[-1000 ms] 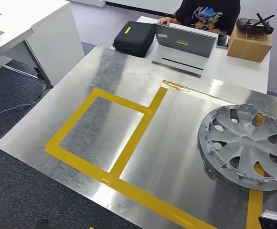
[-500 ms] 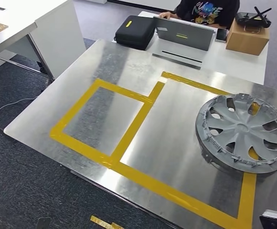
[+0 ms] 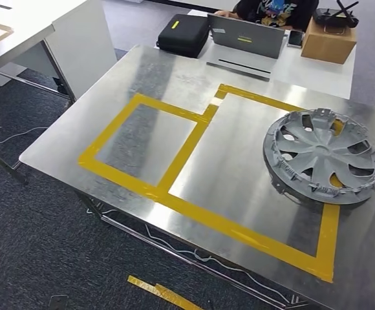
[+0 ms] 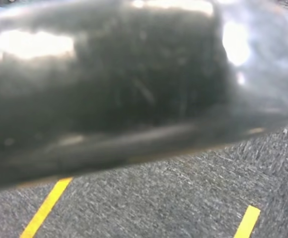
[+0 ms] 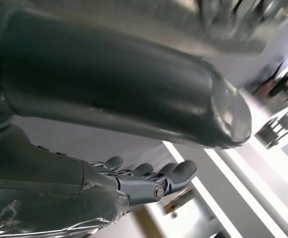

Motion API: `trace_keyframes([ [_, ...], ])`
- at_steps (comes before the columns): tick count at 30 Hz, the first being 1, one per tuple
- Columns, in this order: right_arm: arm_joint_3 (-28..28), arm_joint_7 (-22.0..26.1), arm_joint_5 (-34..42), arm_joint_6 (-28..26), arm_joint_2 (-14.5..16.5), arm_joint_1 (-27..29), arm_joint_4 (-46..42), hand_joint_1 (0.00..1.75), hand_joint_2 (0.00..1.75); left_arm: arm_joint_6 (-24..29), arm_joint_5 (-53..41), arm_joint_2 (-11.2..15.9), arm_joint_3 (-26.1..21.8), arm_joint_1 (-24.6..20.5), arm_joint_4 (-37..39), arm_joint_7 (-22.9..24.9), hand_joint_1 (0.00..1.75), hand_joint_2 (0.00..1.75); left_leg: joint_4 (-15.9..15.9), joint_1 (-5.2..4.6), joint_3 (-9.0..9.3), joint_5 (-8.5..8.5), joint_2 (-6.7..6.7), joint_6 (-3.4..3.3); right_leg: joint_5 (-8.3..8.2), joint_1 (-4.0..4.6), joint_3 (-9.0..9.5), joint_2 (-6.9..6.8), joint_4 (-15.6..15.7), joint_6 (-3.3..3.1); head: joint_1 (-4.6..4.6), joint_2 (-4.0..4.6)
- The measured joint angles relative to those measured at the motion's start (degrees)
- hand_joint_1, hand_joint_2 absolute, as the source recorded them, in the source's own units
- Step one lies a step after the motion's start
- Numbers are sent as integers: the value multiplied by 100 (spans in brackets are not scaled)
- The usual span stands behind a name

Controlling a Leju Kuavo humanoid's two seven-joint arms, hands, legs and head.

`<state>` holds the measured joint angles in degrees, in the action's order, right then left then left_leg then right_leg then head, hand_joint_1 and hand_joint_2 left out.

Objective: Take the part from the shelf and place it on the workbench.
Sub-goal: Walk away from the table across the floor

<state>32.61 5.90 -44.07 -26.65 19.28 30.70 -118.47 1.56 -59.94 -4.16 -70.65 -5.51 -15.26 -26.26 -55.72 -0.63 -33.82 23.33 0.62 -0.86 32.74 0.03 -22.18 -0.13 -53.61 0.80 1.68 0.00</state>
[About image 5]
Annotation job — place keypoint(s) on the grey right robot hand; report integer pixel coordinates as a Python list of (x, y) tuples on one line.
[(109, 82)]

